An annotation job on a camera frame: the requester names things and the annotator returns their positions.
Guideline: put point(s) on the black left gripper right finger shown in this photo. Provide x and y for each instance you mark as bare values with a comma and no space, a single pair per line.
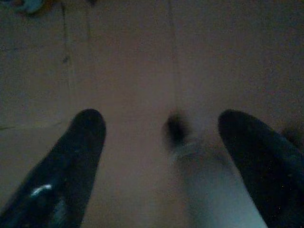
266,166

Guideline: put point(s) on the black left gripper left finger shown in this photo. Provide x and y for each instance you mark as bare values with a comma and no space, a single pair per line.
59,171

